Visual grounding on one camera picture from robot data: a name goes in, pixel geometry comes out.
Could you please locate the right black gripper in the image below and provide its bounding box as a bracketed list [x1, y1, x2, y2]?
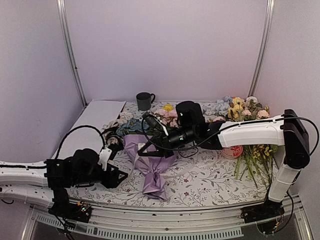
[137, 125, 197, 158]

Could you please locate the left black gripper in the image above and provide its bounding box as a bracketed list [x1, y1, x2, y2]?
[73, 163, 129, 189]

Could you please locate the pink wrapping paper sheet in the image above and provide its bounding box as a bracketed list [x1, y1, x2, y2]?
[123, 134, 177, 201]

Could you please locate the blue hydrangea stem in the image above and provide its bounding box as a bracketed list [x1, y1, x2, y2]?
[115, 118, 143, 137]

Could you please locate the yellow flower stem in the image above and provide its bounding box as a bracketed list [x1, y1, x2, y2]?
[162, 103, 174, 112]

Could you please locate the white printed ribbon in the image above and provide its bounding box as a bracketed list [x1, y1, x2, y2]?
[160, 149, 218, 179]

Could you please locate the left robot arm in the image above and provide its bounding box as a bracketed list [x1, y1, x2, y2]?
[0, 148, 128, 217]

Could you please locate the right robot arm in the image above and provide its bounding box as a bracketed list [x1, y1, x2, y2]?
[137, 101, 313, 218]

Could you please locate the pile of fake flowers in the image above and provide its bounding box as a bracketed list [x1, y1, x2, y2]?
[203, 96, 278, 189]

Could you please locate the dark grey mug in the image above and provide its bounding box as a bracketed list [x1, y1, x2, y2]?
[136, 92, 156, 111]

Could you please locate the red patterned bowl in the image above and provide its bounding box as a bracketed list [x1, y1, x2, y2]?
[221, 145, 244, 159]

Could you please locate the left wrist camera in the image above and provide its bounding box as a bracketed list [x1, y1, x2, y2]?
[98, 148, 112, 171]

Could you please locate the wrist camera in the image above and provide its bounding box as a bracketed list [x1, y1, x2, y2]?
[98, 148, 112, 171]
[142, 112, 169, 136]

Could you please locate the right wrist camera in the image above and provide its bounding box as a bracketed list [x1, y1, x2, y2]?
[142, 112, 169, 136]

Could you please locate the front aluminium rail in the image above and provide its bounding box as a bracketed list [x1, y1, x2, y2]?
[22, 195, 315, 240]

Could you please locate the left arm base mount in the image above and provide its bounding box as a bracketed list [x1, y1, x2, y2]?
[48, 201, 92, 223]

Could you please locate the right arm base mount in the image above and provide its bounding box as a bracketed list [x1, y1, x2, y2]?
[240, 199, 285, 223]

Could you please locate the left aluminium frame post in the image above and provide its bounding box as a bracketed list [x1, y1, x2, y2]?
[56, 0, 88, 108]

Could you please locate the aluminium frame post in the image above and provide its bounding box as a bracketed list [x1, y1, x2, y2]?
[56, 0, 88, 108]
[247, 0, 275, 97]

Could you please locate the right aluminium frame post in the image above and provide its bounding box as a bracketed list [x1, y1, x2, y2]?
[247, 0, 275, 97]

